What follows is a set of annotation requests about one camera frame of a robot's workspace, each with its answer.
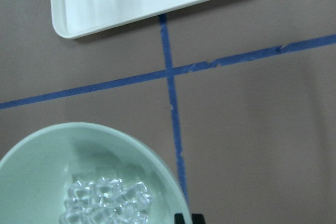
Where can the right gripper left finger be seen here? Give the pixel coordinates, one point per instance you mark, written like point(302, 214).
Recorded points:
point(179, 218)

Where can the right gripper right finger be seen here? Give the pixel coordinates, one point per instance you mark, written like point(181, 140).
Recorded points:
point(198, 219)

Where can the mint green bowl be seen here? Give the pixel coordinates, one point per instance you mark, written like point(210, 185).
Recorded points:
point(37, 172)

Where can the ice cubes in cup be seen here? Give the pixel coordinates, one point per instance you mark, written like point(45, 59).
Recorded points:
point(106, 200)

